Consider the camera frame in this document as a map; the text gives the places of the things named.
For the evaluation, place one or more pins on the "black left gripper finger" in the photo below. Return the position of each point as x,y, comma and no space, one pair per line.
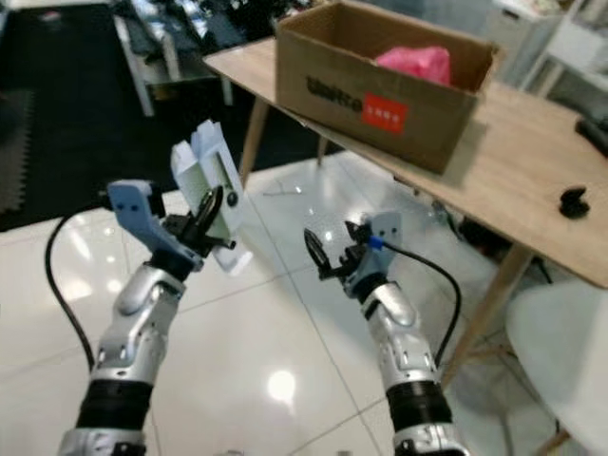
211,211

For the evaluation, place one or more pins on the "white carton box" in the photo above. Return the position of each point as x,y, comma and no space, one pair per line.
199,161

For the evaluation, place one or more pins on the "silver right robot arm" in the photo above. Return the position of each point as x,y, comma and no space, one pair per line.
404,351

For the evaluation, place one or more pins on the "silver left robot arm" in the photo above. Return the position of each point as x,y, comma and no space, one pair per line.
133,342

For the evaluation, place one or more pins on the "brown cardboard box red label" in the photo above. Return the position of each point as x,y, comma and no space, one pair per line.
380,109

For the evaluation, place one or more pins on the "light wooden table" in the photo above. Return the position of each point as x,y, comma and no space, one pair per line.
522,180

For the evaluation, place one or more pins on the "pink plastic bag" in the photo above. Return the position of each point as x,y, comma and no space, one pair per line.
416,65

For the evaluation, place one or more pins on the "black foam floor mat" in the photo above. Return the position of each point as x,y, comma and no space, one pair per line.
57,114

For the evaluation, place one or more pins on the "small black clip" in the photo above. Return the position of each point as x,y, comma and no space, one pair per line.
574,203

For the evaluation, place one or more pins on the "white round chair seat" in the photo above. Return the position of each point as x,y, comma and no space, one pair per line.
565,366

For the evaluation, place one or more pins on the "long black device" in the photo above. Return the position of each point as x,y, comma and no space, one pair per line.
594,135

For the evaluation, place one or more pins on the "white shelf unit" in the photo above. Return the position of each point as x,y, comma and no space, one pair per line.
560,43

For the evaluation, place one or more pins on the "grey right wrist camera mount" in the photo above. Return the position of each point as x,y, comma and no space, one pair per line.
385,237

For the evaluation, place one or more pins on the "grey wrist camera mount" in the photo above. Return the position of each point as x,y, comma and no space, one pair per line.
142,218
385,237

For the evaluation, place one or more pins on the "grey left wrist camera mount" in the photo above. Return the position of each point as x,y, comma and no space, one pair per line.
142,218

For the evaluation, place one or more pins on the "white frame chair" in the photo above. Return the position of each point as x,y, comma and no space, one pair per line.
142,71

